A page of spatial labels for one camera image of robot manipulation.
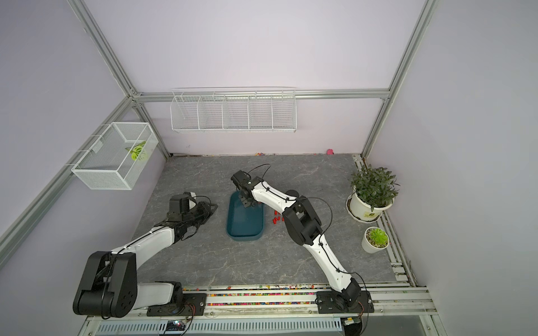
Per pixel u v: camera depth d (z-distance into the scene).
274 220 0.94
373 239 0.79
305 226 0.60
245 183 0.80
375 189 0.81
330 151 1.24
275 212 0.67
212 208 0.85
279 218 0.96
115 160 0.82
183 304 0.72
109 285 0.42
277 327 1.57
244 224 0.92
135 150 0.81
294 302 0.75
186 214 0.74
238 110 1.00
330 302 0.74
